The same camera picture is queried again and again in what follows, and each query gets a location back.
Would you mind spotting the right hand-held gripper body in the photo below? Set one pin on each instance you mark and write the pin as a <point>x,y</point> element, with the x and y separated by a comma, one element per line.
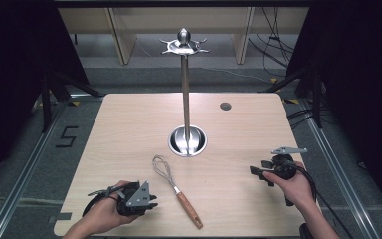
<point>285,164</point>

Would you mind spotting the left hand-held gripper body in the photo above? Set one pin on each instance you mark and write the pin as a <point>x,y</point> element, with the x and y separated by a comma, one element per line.
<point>136,198</point>

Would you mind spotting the steel utensil rack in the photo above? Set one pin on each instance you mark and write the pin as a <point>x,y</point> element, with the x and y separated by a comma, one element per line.
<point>186,99</point>

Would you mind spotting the person's right hand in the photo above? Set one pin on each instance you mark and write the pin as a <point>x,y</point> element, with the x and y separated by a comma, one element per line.
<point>295,189</point>

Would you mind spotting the person's left hand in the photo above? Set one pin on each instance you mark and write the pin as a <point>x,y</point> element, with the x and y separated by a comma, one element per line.
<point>107,212</point>

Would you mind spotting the black tripod stand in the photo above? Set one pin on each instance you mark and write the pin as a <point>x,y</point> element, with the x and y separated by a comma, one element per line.
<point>46,99</point>
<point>316,96</point>

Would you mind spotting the dark curtain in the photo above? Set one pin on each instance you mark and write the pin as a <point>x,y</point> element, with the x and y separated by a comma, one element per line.
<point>13,66</point>
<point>361,66</point>

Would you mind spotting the metal floor rail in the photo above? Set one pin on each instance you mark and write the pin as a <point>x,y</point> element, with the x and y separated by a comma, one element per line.
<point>23,172</point>
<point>341,172</point>

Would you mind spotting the light wooden table frame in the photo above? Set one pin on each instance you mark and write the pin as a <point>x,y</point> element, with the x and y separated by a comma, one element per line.
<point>122,40</point>

